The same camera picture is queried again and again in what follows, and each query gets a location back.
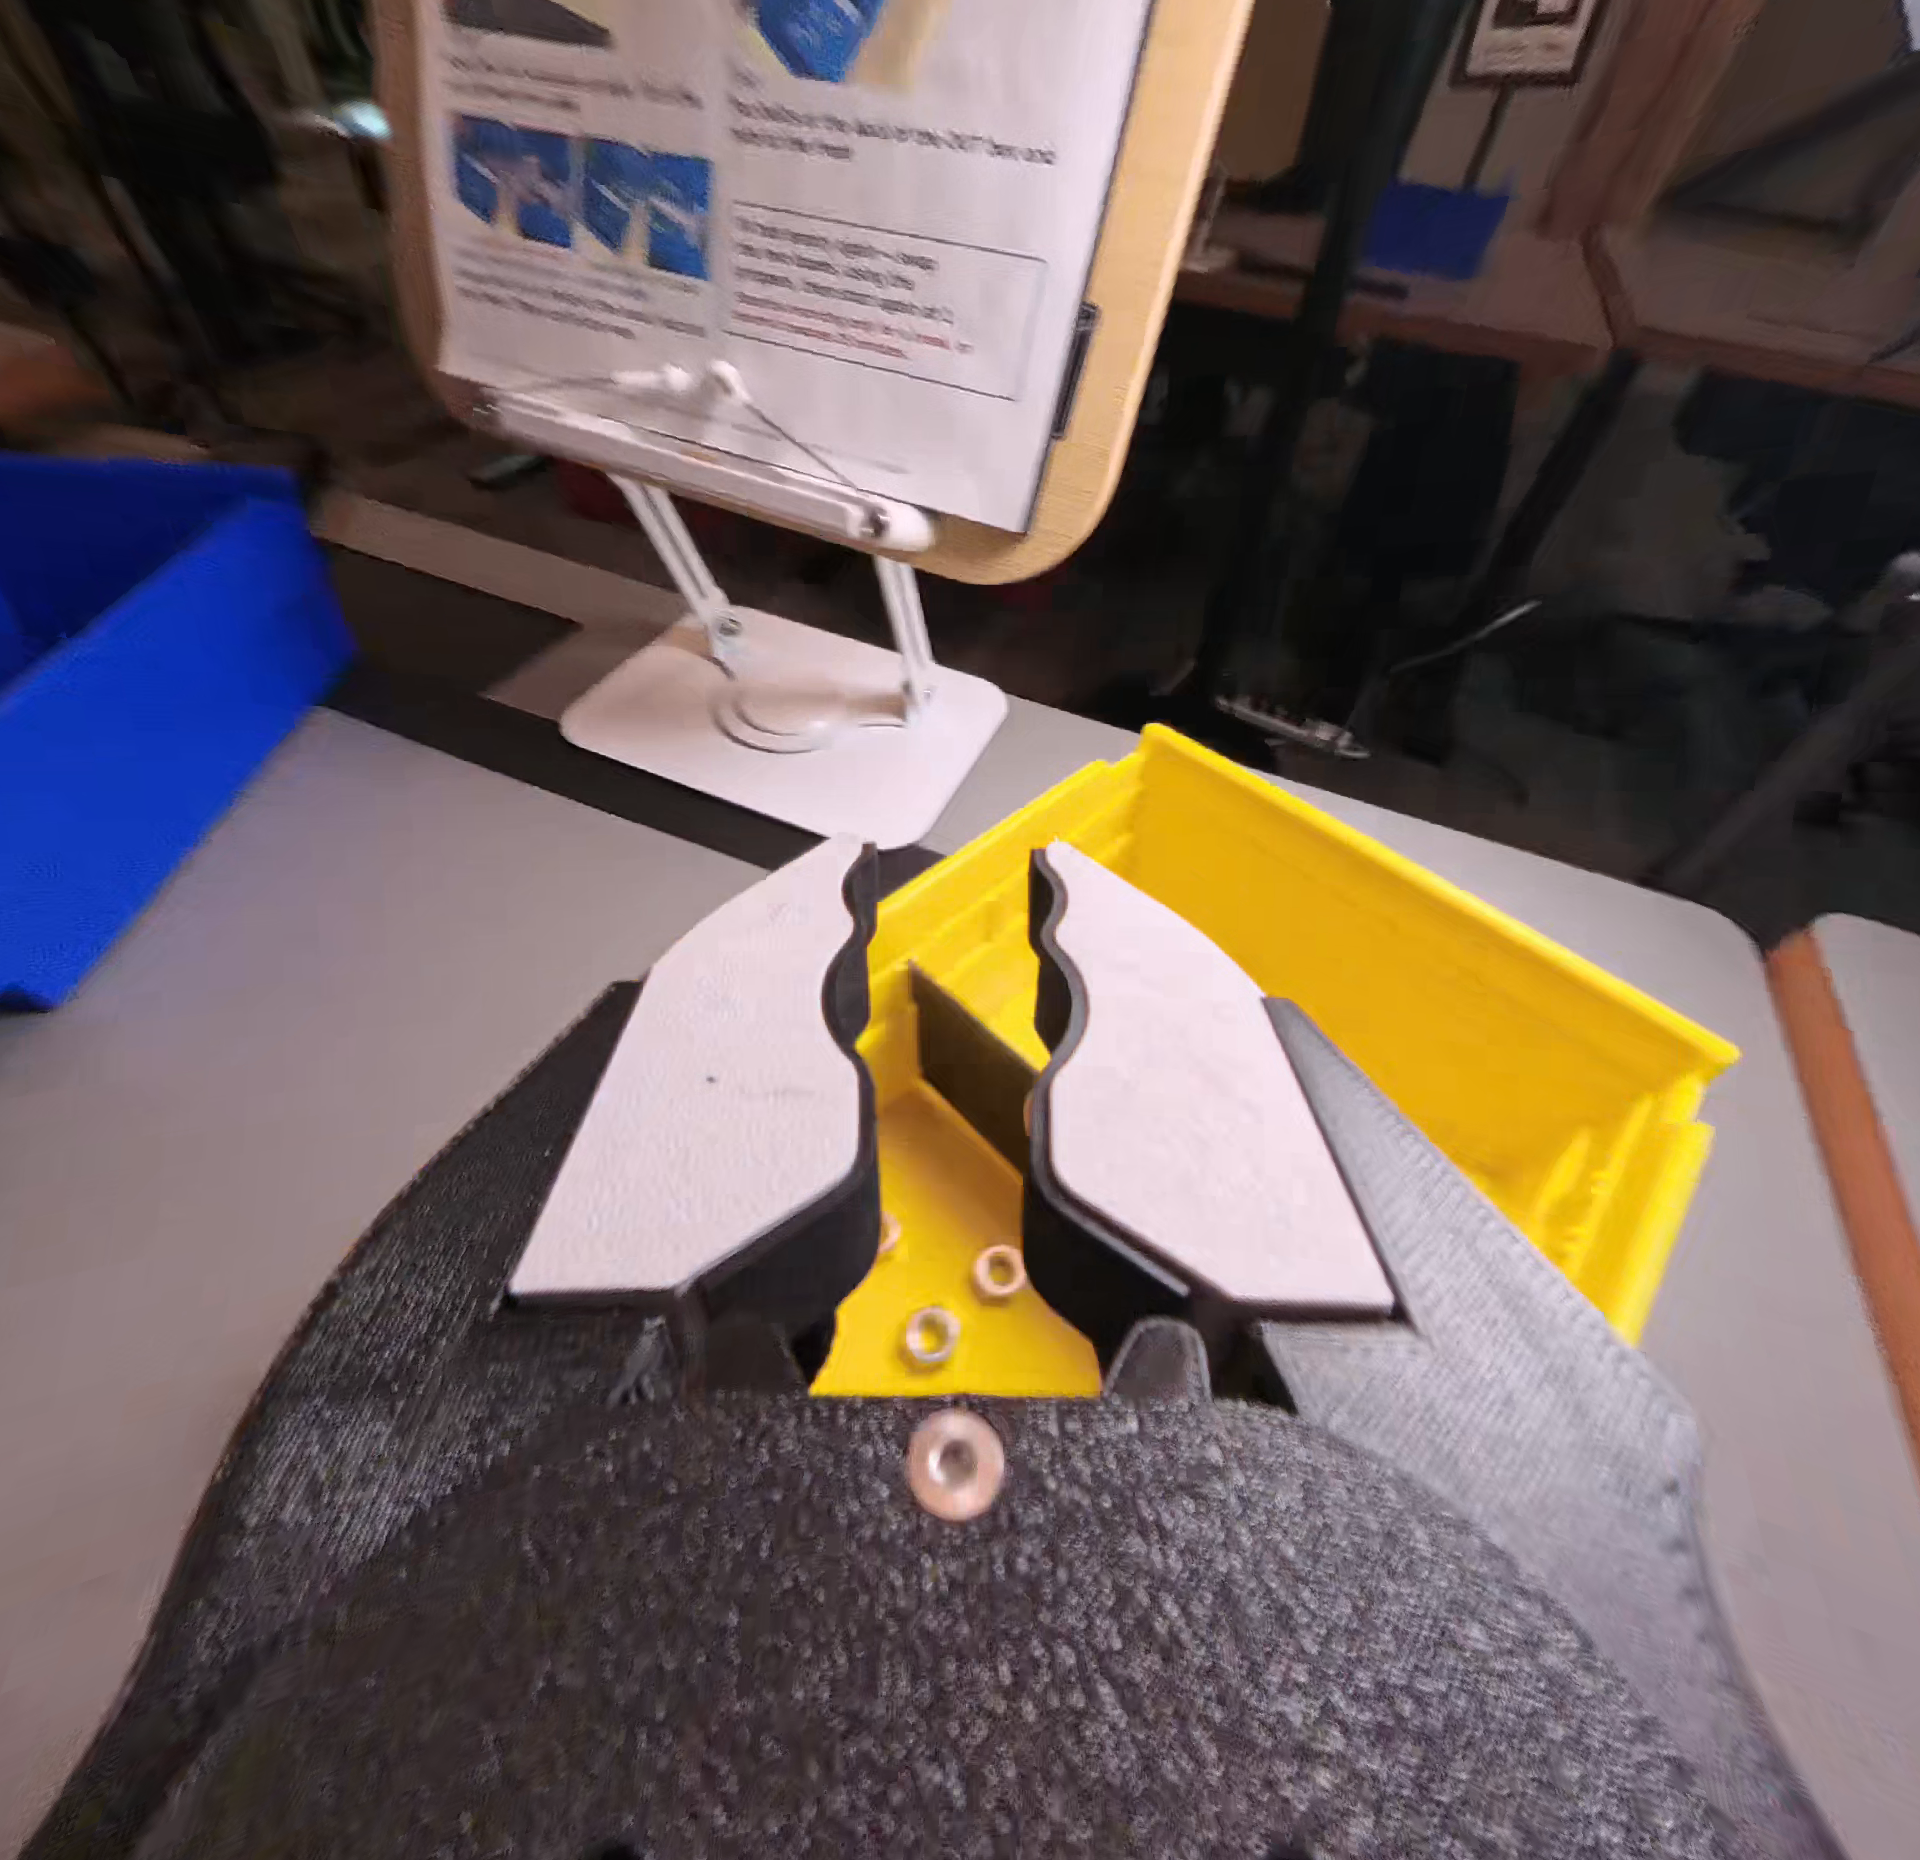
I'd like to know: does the blue plastic bin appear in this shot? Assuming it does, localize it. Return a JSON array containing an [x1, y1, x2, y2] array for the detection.
[[1363, 173, 1518, 285], [0, 451, 359, 1014]]

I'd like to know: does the yellow plastic bin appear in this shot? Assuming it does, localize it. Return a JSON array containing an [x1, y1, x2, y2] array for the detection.
[[809, 723, 1742, 1400]]

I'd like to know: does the printed instruction sheet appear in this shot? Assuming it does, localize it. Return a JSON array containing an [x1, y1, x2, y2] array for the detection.
[[433, 0, 1172, 535]]

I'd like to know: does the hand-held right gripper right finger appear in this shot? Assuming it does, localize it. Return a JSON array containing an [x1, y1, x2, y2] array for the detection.
[[1024, 841, 1399, 1344]]

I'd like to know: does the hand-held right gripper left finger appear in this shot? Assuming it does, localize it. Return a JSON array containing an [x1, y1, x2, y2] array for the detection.
[[505, 834, 884, 1357]]

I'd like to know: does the black bin divider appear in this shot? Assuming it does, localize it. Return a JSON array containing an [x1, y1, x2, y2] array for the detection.
[[905, 965, 1043, 1177]]

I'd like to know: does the small framed marker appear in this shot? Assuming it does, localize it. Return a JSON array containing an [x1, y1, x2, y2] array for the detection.
[[1452, 0, 1630, 93]]

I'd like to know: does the white power strip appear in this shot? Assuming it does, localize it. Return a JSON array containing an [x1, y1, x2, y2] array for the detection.
[[1214, 691, 1374, 762]]

